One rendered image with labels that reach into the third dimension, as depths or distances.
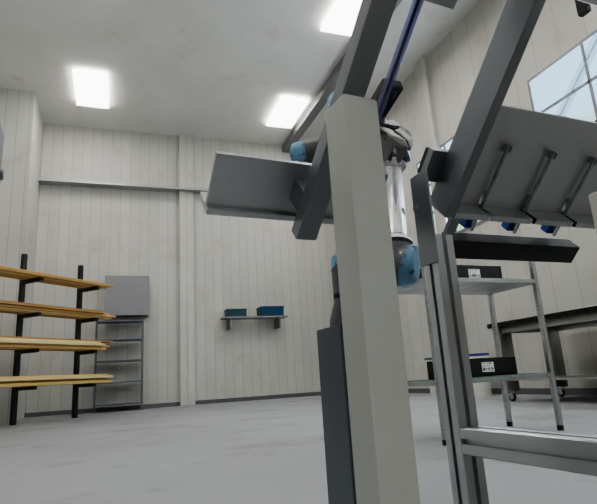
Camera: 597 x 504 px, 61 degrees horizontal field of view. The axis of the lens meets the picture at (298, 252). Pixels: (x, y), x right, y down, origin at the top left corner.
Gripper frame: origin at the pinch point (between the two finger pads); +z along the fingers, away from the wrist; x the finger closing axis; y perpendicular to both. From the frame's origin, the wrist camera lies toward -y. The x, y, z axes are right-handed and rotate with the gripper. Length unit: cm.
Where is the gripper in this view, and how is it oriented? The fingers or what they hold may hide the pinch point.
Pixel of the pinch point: (407, 143)
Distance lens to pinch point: 106.2
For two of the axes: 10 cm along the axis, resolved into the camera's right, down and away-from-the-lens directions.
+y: -2.3, 8.5, 4.8
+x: -9.2, -0.4, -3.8
